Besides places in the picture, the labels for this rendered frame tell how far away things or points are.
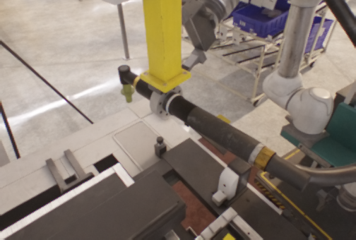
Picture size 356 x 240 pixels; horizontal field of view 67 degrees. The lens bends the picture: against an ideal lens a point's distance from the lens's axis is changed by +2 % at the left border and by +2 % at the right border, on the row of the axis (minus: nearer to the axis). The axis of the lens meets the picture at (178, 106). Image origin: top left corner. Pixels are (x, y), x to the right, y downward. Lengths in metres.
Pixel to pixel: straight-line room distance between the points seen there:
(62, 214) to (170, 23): 0.68
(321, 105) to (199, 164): 0.68
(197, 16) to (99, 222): 0.57
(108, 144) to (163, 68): 0.82
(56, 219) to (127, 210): 0.26
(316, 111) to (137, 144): 0.88
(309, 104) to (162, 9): 1.10
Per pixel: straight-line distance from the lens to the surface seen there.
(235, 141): 0.50
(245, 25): 2.67
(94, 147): 1.31
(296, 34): 1.38
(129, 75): 0.69
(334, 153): 1.60
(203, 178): 1.09
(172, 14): 0.50
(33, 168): 1.33
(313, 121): 1.50
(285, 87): 1.51
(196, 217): 1.99
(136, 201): 0.78
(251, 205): 1.06
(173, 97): 0.58
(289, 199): 1.81
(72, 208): 0.95
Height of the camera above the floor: 1.77
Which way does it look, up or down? 40 degrees down
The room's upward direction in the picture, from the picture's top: 1 degrees counter-clockwise
